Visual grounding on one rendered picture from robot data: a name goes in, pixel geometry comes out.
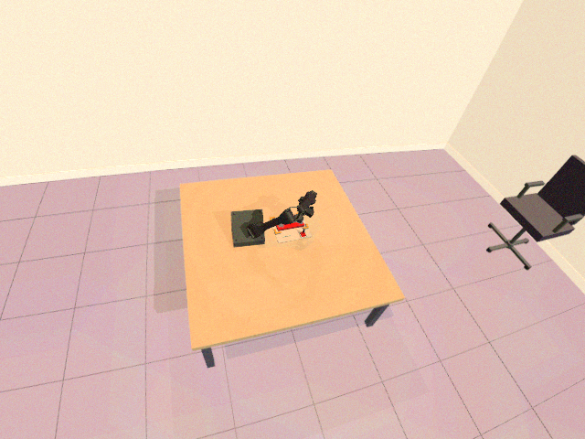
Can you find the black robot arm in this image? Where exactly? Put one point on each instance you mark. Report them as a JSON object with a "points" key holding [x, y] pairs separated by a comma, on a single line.
{"points": [[287, 217]]}

